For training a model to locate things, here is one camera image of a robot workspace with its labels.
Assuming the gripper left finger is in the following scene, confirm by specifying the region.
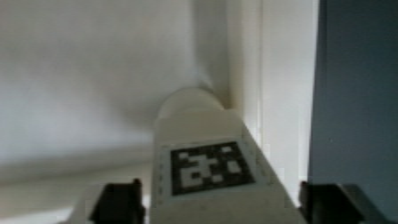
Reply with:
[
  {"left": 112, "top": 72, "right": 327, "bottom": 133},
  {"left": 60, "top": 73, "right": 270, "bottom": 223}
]
[{"left": 89, "top": 179, "right": 145, "bottom": 224}]

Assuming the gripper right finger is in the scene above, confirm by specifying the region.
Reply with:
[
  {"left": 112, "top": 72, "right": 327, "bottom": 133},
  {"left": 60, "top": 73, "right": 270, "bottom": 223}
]
[{"left": 298, "top": 181, "right": 389, "bottom": 224}]

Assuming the white square tabletop part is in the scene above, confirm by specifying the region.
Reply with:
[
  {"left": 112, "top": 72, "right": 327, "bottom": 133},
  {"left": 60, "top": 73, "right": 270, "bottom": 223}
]
[{"left": 0, "top": 0, "right": 320, "bottom": 224}]

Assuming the white leg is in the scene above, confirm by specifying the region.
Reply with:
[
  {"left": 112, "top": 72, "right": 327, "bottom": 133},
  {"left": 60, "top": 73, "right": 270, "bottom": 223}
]
[{"left": 149, "top": 88, "right": 307, "bottom": 224}]

